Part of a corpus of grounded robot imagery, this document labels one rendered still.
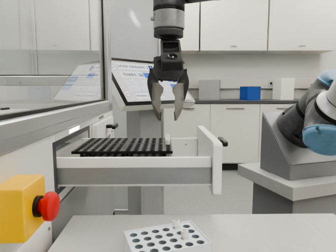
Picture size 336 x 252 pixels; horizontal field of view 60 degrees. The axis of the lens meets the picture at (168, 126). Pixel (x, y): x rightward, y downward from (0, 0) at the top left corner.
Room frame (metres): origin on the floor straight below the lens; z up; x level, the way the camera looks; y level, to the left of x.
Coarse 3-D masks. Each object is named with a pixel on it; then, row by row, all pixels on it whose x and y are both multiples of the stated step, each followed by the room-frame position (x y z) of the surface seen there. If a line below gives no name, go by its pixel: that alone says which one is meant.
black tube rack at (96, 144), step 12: (84, 144) 0.71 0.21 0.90; (96, 144) 0.70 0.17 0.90; (108, 144) 0.71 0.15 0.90; (120, 144) 0.71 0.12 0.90; (132, 144) 0.71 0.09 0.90; (144, 144) 0.71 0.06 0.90; (156, 144) 0.70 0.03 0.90; (84, 156) 0.71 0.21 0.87; (96, 156) 0.70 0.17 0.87; (108, 156) 0.70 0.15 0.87; (120, 156) 0.70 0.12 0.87
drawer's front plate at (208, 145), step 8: (200, 128) 0.79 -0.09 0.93; (200, 136) 0.78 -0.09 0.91; (208, 136) 0.65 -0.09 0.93; (200, 144) 0.77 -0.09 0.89; (208, 144) 0.64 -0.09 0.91; (216, 144) 0.57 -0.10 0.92; (200, 152) 0.77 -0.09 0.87; (208, 152) 0.64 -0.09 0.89; (216, 152) 0.57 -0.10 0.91; (216, 160) 0.57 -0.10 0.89; (216, 168) 0.57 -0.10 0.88; (216, 176) 0.57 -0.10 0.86; (216, 184) 0.57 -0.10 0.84; (216, 192) 0.57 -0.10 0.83
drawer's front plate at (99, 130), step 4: (108, 116) 1.14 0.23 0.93; (112, 116) 1.16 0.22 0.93; (100, 120) 0.99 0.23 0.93; (104, 120) 1.00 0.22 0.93; (108, 120) 1.07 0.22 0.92; (112, 120) 1.16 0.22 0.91; (92, 124) 0.89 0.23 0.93; (96, 124) 0.89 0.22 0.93; (100, 124) 0.93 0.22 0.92; (104, 124) 1.00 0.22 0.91; (92, 128) 0.88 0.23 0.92; (96, 128) 0.88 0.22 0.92; (100, 128) 0.93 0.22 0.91; (104, 128) 0.99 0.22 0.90; (108, 128) 1.07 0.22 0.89; (92, 132) 0.88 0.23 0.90; (96, 132) 0.88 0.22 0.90; (100, 132) 0.93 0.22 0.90; (104, 132) 0.99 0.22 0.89; (108, 132) 1.06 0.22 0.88; (112, 132) 1.15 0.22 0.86; (92, 136) 0.88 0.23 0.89; (96, 136) 0.88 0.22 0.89; (100, 136) 0.93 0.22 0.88; (104, 136) 0.99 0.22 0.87; (108, 136) 1.06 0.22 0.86; (112, 136) 1.15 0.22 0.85
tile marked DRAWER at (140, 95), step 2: (134, 92) 1.44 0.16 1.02; (136, 92) 1.45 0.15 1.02; (138, 92) 1.46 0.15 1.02; (140, 92) 1.47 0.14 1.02; (142, 92) 1.48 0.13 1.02; (144, 92) 1.49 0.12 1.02; (146, 92) 1.50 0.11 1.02; (136, 94) 1.44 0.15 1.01; (138, 94) 1.45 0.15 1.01; (140, 94) 1.46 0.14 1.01; (142, 94) 1.47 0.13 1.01; (144, 94) 1.48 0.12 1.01; (146, 94) 1.49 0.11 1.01; (148, 94) 1.50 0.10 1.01; (136, 96) 1.43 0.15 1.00; (138, 96) 1.44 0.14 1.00; (140, 96) 1.45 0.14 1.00; (142, 96) 1.46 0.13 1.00; (144, 96) 1.47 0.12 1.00; (146, 96) 1.48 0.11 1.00; (148, 96) 1.49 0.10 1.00; (138, 98) 1.43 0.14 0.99; (140, 98) 1.44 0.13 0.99; (142, 98) 1.45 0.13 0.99; (144, 98) 1.46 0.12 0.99; (146, 98) 1.47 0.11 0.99; (148, 98) 1.48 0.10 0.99
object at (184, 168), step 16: (80, 144) 0.81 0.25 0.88; (176, 144) 0.83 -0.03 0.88; (192, 144) 0.83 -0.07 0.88; (64, 160) 0.59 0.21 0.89; (80, 160) 0.59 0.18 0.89; (96, 160) 0.59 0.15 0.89; (112, 160) 0.59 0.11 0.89; (128, 160) 0.59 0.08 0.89; (144, 160) 0.59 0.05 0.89; (160, 160) 0.59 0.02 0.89; (176, 160) 0.59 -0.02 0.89; (192, 160) 0.59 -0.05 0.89; (208, 160) 0.59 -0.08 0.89; (64, 176) 0.58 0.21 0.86; (80, 176) 0.58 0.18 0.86; (96, 176) 0.59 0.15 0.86; (112, 176) 0.59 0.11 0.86; (128, 176) 0.59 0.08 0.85; (144, 176) 0.59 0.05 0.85; (160, 176) 0.59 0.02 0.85; (176, 176) 0.59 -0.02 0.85; (192, 176) 0.59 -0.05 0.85; (208, 176) 0.59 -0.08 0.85
